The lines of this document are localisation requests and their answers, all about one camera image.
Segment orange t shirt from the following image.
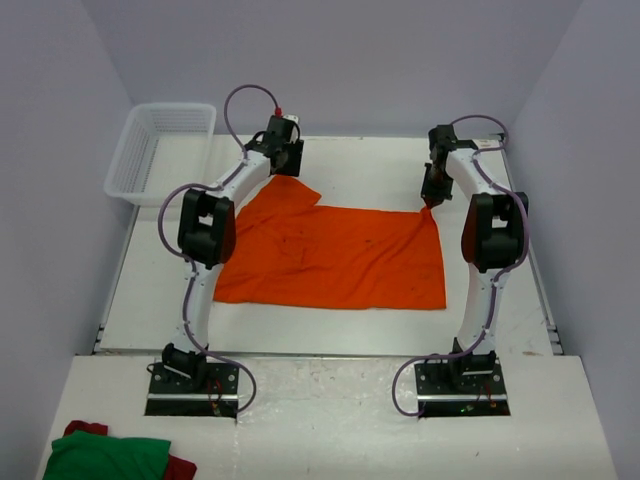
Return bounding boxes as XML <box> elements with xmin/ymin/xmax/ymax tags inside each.
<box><xmin>213</xmin><ymin>176</ymin><xmax>447</xmax><ymax>310</ymax></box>

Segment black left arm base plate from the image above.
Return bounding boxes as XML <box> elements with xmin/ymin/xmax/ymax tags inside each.
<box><xmin>144</xmin><ymin>361</ymin><xmax>239</xmax><ymax>419</ymax></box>

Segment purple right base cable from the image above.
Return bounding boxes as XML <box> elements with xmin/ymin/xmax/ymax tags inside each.
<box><xmin>391</xmin><ymin>352</ymin><xmax>471</xmax><ymax>419</ymax></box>

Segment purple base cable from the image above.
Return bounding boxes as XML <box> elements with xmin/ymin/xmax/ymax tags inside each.
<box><xmin>194</xmin><ymin>344</ymin><xmax>257</xmax><ymax>414</ymax></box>
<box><xmin>391</xmin><ymin>352</ymin><xmax>471</xmax><ymax>419</ymax></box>

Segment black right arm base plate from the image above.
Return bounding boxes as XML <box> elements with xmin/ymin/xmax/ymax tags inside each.
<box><xmin>414</xmin><ymin>352</ymin><xmax>511</xmax><ymax>418</ymax></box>

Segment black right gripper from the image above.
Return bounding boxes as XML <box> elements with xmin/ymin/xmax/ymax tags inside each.
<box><xmin>422</xmin><ymin>164</ymin><xmax>455</xmax><ymax>211</ymax></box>

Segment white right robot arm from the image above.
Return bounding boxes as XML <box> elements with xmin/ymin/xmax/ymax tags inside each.
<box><xmin>421</xmin><ymin>123</ymin><xmax>529</xmax><ymax>393</ymax></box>

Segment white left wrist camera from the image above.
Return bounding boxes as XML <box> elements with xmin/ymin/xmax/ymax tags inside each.
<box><xmin>283</xmin><ymin>114</ymin><xmax>301</xmax><ymax>142</ymax></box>

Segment white plastic basket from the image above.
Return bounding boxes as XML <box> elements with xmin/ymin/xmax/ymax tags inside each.
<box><xmin>103</xmin><ymin>102</ymin><xmax>217</xmax><ymax>207</ymax></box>

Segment green folded t shirt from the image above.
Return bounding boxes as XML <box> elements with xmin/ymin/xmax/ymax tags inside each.
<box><xmin>41</xmin><ymin>433</ymin><xmax>173</xmax><ymax>480</ymax></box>

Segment red folded t shirt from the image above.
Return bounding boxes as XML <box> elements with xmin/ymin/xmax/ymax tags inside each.
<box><xmin>63</xmin><ymin>419</ymin><xmax>199</xmax><ymax>480</ymax></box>

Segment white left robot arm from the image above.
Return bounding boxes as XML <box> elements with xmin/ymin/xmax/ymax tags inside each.
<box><xmin>157</xmin><ymin>115</ymin><xmax>304</xmax><ymax>393</ymax></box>

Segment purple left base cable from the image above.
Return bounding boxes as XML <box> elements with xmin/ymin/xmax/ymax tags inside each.
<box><xmin>194</xmin><ymin>344</ymin><xmax>257</xmax><ymax>414</ymax></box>

